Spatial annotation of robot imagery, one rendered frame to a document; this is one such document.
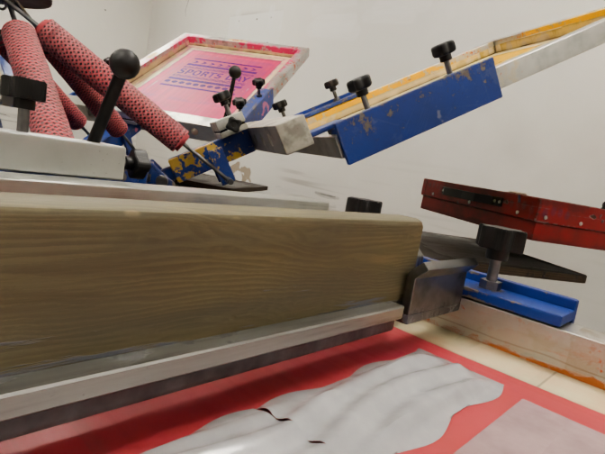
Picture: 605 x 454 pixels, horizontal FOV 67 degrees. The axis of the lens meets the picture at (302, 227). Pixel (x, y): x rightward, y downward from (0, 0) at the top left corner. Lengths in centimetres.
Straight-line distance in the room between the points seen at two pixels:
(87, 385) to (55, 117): 55
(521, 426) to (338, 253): 15
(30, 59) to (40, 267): 64
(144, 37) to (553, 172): 380
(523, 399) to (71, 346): 28
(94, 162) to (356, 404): 35
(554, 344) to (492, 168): 192
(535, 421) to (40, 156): 45
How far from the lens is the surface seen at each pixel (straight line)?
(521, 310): 44
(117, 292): 21
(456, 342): 44
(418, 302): 39
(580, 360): 44
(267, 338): 26
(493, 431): 31
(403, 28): 274
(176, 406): 27
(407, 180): 252
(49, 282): 20
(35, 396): 20
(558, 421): 36
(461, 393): 33
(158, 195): 49
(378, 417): 28
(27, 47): 85
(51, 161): 50
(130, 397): 25
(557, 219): 110
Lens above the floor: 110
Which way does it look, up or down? 8 degrees down
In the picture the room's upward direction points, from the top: 10 degrees clockwise
